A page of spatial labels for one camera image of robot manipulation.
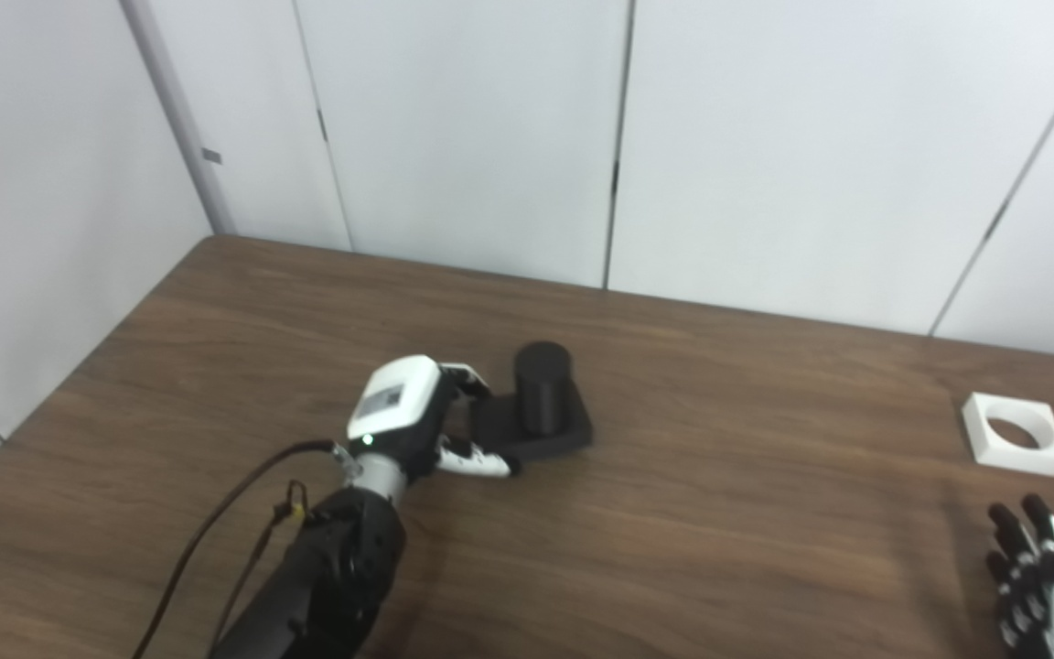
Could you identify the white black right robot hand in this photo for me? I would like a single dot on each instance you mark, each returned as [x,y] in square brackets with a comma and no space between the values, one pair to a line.
[1053,595]

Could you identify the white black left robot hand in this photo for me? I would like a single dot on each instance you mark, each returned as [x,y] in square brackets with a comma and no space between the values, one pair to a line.
[394,403]

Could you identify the black peg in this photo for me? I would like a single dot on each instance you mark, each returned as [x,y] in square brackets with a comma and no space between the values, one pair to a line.
[543,384]

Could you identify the white square piece with hole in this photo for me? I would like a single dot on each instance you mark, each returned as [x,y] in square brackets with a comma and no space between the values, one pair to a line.
[980,430]

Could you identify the small grey wall tag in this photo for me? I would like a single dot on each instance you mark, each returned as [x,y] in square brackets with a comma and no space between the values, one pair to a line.
[211,156]

